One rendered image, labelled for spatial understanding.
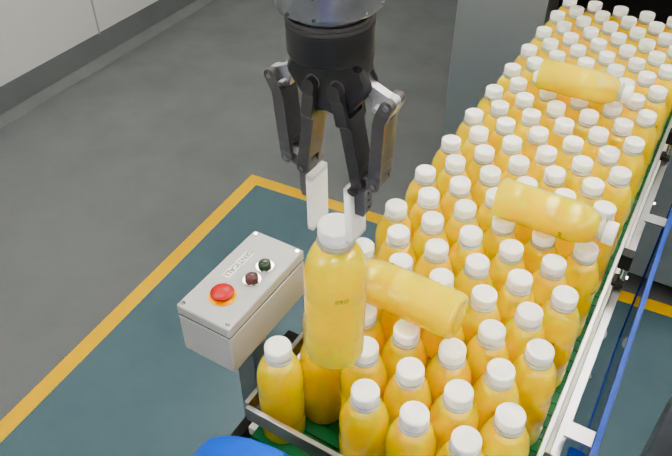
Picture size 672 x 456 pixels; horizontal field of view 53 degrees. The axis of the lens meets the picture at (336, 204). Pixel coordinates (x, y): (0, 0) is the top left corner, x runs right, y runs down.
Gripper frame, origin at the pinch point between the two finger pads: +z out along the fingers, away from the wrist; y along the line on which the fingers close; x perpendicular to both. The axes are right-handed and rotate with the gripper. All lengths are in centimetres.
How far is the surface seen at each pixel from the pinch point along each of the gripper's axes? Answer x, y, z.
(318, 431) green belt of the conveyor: 5, -8, 53
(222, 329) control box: 1.6, -21.4, 33.0
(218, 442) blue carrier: -17.4, -4.7, 22.5
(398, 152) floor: 200, -93, 144
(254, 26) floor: 280, -241, 142
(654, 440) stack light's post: 28, 37, 50
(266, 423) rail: -1.5, -12.6, 45.9
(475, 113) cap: 77, -14, 34
